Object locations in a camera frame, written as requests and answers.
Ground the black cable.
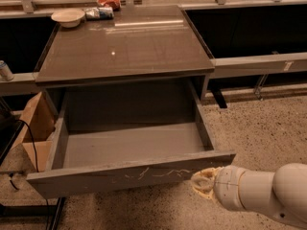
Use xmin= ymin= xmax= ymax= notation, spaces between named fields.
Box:
xmin=9 ymin=118 xmax=52 ymax=230

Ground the black stand frame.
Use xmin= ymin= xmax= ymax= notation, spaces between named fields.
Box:
xmin=0 ymin=197 xmax=65 ymax=230

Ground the red snack bag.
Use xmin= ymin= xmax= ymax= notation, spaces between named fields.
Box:
xmin=97 ymin=0 xmax=121 ymax=11

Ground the metal railing frame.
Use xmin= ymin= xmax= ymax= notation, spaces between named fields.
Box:
xmin=0 ymin=0 xmax=307 ymax=96

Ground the white ceramic bowl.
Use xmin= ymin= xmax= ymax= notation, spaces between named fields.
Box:
xmin=51 ymin=9 xmax=85 ymax=28

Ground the grey drawer cabinet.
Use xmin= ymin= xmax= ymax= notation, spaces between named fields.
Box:
xmin=35 ymin=6 xmax=214 ymax=100

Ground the grey top drawer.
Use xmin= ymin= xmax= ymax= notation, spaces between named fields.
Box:
xmin=27 ymin=80 xmax=235 ymax=198

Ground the white can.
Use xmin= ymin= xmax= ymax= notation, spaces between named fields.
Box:
xmin=0 ymin=60 xmax=13 ymax=81

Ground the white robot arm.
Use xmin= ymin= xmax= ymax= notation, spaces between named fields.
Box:
xmin=191 ymin=163 xmax=307 ymax=229

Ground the cardboard box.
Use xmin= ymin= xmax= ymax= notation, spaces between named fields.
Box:
xmin=12 ymin=92 xmax=55 ymax=172

